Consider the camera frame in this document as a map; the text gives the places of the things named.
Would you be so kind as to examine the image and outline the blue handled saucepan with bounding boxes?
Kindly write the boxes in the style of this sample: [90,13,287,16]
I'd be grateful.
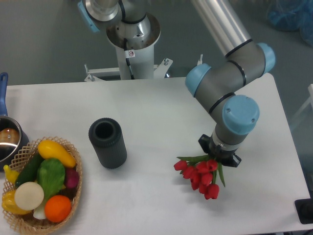
[0,72,29,172]

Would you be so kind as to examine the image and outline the red tulip bouquet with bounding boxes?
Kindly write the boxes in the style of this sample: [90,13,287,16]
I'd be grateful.
[174,154,225,200]

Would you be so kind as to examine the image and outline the white frame at right edge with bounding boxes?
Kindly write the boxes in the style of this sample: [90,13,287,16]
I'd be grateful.
[292,84,313,119]

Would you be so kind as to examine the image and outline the orange fruit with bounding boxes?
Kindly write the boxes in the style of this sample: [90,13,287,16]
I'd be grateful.
[45,195,71,223]

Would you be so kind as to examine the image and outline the woven wicker basket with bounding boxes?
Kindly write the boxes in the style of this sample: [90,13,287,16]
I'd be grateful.
[0,137,83,235]

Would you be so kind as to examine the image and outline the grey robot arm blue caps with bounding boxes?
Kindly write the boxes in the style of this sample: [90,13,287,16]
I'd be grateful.
[78,0,275,167]

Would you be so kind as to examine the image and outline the black device at table edge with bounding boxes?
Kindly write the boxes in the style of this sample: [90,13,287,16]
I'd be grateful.
[294,198,313,224]

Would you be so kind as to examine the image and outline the green lettuce leaf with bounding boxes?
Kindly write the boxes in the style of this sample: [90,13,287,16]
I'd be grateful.
[37,158,65,201]

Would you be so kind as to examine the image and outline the blue plastic bag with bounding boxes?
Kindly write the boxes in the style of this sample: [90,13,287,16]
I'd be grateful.
[266,0,313,46]

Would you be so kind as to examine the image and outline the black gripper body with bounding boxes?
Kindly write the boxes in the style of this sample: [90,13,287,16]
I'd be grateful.
[198,134,242,167]

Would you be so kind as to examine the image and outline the dark grey ribbed vase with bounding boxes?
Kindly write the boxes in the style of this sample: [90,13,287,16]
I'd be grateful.
[89,117,127,169]

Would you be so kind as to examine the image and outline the yellow squash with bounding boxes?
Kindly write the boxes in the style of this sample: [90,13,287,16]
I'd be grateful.
[37,140,76,168]

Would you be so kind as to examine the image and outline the dark green cucumber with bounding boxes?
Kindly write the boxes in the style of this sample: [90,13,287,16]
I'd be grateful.
[15,153,44,188]

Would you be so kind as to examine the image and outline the yellow bell pepper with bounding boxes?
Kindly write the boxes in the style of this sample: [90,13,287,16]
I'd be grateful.
[2,190,32,215]

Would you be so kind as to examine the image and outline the black cable on pedestal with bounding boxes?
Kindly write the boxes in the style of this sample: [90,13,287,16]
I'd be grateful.
[123,38,135,80]

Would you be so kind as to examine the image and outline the white round radish slice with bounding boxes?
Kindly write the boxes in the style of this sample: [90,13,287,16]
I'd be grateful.
[14,182,44,211]

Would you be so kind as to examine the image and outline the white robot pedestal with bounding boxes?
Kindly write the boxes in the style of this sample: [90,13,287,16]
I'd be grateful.
[85,13,173,82]

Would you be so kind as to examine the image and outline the yellow banana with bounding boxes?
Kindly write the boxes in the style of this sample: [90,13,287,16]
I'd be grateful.
[3,165,20,185]

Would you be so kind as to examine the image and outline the purple red onion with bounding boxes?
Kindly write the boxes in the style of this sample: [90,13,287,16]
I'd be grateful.
[64,168,79,188]

